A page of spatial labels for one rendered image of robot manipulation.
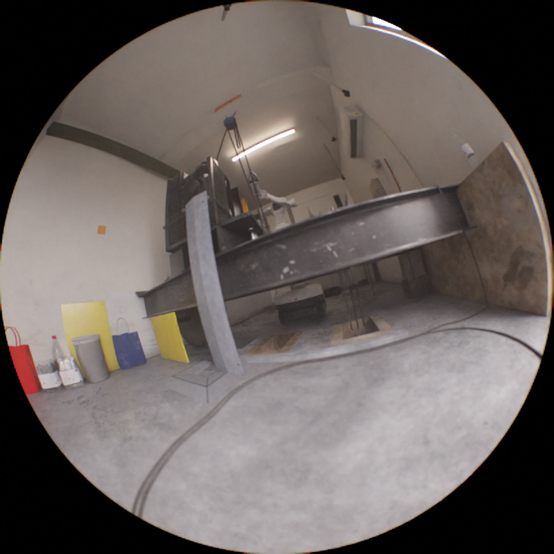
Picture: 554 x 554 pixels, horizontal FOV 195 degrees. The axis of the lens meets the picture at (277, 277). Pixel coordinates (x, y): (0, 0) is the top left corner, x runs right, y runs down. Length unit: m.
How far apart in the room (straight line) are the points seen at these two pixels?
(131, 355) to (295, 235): 1.63
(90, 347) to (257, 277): 1.36
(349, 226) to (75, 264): 2.14
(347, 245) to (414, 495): 0.85
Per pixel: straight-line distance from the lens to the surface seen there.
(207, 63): 2.52
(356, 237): 0.78
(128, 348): 1.69
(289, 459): 0.45
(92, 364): 1.51
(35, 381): 1.82
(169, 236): 1.40
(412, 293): 1.63
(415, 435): 0.46
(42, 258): 1.98
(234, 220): 1.05
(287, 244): 0.81
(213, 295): 0.84
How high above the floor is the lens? 0.38
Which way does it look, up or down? 5 degrees up
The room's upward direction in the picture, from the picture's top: 14 degrees counter-clockwise
